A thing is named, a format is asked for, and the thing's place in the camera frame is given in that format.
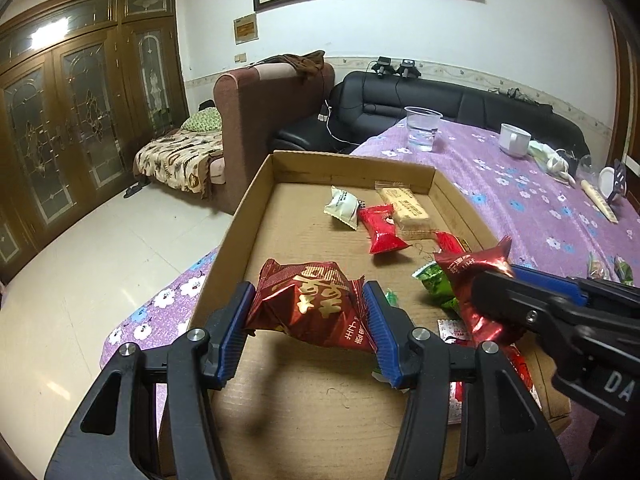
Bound dark red foil snack packet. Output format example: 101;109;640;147
243;258;380;356
433;235;529;346

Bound white charging cable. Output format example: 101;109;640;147
319;101;352;147

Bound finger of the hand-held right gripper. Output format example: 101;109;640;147
510;264;640;308
471;269;582;334

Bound small dark stand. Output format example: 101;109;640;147
607;158;629;206

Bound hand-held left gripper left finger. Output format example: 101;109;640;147
46;281;257;480

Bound purple floral tablecloth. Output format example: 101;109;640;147
100;121;640;480

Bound clear plastic cup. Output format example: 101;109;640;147
403;106;444;153

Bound black leather sofa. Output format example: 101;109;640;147
272;70;584;156

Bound cream tube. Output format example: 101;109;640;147
579;179;619;222

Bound red candy packet yellow label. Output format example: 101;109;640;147
432;231;476;256

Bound shallow cardboard box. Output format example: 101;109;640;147
157;150;572;479

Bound green snack packet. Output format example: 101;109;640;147
411;261;461;314

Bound printed blanket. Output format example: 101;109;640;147
133;129;226;196

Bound yellow biscuit packet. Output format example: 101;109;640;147
375;181;434;240

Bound bright red snack packet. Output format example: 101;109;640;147
357;203;411;255

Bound small wall plaque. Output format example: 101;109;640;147
233;13;260;45

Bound wooden glass-panel doors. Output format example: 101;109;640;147
0;0;190;287

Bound white crumpled cloth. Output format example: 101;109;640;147
529;139;576;184

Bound green patterned pillow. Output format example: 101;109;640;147
179;107;224;134

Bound brown armchair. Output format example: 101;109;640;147
213;63;336;216

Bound cream white snack packet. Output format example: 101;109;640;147
323;185;362;231

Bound brown garment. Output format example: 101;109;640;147
254;50;326;81

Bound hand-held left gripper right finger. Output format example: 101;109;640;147
362;281;572;480

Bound white mug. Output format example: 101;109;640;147
499;122;532;158

